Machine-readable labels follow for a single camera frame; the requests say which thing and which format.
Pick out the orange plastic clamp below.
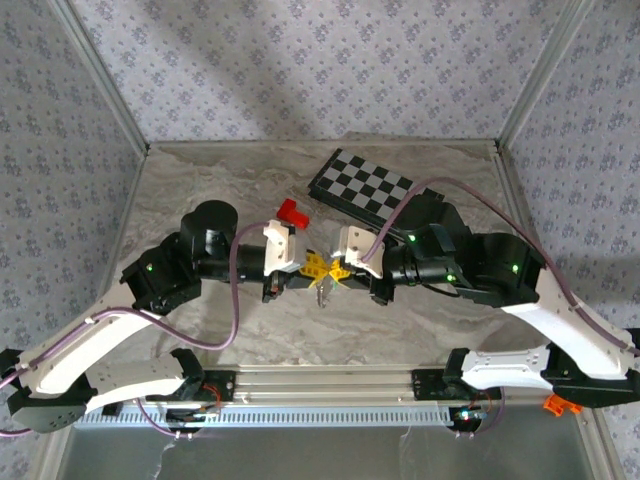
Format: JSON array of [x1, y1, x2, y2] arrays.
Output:
[[543, 393, 584, 416]]

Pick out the metal key holder with rings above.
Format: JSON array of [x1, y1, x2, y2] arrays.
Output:
[[313, 279, 334, 309]]

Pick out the grey slotted cable duct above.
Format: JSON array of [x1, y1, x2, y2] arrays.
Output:
[[74, 404, 454, 429]]

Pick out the grey metal bench panel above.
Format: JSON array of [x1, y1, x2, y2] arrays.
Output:
[[42, 424, 619, 480]]

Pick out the aluminium table side rail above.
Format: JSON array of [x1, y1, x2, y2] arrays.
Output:
[[94, 147, 151, 311], [492, 142, 586, 366]]

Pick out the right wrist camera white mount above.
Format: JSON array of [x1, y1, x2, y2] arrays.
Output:
[[330, 224, 385, 280]]

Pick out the aluminium corner post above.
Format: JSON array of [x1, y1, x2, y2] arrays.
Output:
[[49, 0, 151, 152], [497, 0, 596, 151]]

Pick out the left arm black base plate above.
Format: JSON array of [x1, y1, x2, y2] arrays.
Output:
[[182, 369, 237, 402]]

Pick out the red plastic block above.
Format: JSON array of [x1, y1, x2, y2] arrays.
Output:
[[276, 198, 311, 231]]

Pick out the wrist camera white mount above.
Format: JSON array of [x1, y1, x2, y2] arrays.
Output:
[[262, 218, 307, 277], [330, 224, 385, 280]]

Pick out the folded black grey chessboard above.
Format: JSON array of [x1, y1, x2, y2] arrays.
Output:
[[306, 147, 444, 236]]

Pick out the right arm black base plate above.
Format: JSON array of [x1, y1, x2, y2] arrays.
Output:
[[410, 368, 504, 401]]

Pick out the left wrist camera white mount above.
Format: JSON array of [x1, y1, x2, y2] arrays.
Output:
[[262, 218, 307, 277]]

